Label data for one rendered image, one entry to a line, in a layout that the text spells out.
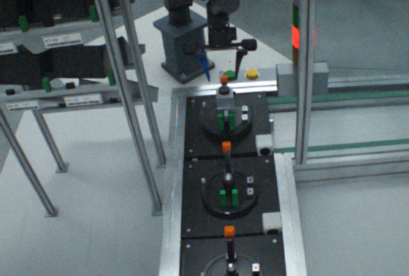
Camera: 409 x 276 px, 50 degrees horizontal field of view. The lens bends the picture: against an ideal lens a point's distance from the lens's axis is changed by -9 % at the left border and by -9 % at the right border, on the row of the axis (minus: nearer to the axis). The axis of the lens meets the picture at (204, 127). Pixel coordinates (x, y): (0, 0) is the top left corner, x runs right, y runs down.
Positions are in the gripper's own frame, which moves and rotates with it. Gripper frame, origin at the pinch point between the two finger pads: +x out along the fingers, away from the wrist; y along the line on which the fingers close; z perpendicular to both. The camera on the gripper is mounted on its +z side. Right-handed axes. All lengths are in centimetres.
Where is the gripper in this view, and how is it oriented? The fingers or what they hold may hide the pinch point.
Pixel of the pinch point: (221, 67)
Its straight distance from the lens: 121.5
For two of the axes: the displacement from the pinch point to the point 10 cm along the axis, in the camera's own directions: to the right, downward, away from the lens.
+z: -0.7, 0.6, -10.0
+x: 0.7, 10.0, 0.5
